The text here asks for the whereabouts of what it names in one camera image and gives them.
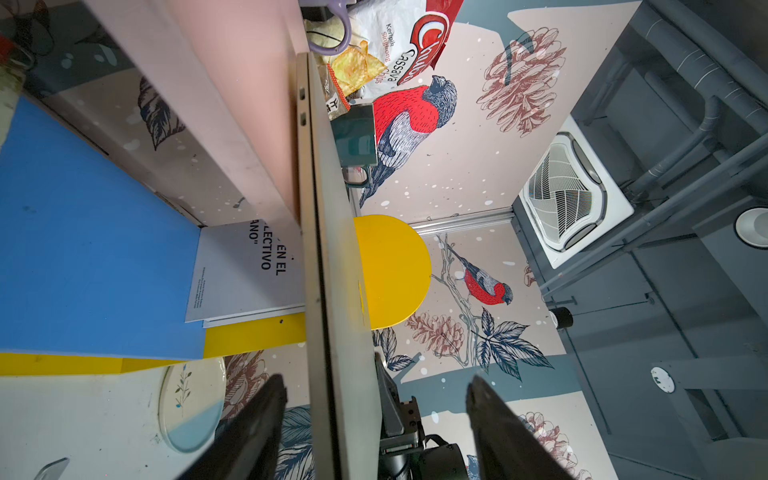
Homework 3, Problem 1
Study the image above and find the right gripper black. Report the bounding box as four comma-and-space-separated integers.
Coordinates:
375, 353, 468, 480

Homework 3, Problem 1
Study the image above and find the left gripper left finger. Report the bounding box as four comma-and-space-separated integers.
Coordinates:
179, 374, 287, 480

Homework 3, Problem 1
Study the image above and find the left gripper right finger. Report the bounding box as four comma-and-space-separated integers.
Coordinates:
466, 375, 572, 480

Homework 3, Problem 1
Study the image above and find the silver laptop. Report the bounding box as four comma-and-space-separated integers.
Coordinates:
296, 53, 382, 479

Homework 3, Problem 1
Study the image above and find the cream and blue plate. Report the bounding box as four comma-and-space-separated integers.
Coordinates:
158, 358, 226, 454

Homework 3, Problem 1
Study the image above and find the white grey book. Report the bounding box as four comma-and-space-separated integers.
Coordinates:
185, 219, 305, 329

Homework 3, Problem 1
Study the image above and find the yellow shelf unit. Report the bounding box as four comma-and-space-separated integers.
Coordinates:
1, 1, 431, 376

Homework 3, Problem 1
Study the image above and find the ceiling air conditioner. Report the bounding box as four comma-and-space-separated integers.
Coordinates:
519, 116, 634, 269

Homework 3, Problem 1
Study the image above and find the dark green mug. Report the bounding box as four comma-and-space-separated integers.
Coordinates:
331, 104, 378, 188

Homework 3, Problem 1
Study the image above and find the red Chuba chips bag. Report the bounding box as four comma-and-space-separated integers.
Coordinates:
314, 1, 463, 119

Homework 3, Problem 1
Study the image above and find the purple mug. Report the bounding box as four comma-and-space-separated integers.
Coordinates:
298, 0, 352, 57

